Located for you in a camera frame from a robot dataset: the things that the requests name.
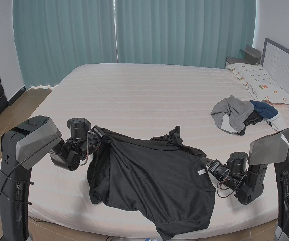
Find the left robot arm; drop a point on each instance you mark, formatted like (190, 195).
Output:
(37, 132)

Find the black T-shirt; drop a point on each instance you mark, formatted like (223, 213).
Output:
(147, 179)

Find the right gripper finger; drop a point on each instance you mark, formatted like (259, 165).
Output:
(206, 161)

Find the white printed pillow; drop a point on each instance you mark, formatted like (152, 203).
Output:
(257, 79)

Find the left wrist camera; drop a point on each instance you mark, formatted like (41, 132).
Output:
(98, 131)

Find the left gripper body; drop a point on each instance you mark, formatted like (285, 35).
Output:
(93, 144)

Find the pile of clothes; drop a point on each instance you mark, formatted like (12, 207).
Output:
(237, 109)

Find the grey bedside table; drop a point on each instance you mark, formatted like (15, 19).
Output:
(247, 55)

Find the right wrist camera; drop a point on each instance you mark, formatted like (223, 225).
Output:
(214, 166)

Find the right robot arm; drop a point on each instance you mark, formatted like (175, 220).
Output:
(265, 149)

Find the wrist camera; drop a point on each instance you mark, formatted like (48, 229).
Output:
(214, 166)
(98, 131)

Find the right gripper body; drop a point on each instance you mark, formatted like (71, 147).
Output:
(222, 173)

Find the bed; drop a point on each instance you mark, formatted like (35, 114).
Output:
(134, 97)

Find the blue-green curtain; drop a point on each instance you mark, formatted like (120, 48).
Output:
(64, 34)
(184, 24)

